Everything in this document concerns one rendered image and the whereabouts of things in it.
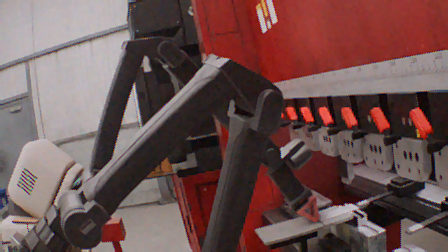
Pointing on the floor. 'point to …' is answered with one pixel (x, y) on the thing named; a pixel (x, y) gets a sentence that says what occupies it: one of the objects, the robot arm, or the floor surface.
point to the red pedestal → (112, 231)
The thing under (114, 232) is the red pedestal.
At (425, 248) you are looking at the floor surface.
